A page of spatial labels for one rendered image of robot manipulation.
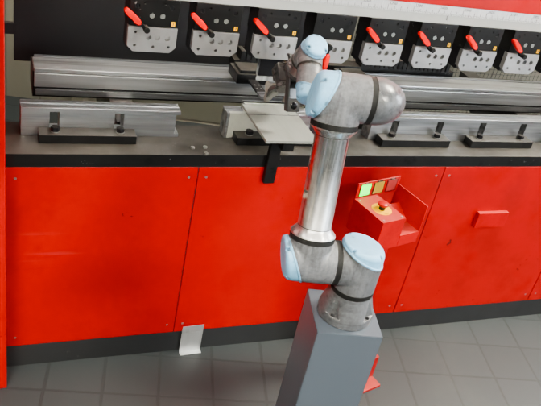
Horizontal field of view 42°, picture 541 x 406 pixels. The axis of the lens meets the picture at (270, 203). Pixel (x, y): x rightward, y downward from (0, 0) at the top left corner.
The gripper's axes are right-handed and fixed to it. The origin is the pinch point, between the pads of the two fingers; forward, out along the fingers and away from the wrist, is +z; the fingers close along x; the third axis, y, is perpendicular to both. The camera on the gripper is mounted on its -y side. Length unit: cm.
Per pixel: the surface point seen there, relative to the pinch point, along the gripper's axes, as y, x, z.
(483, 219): -35, -99, 30
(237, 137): -8.0, 10.1, 12.1
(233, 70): 23.4, 4.2, 24.4
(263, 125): -9.1, 5.7, -1.3
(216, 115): 80, -46, 195
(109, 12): 50, 46, 34
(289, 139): -16.5, 0.3, -7.5
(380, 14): 24.0, -33.6, -19.7
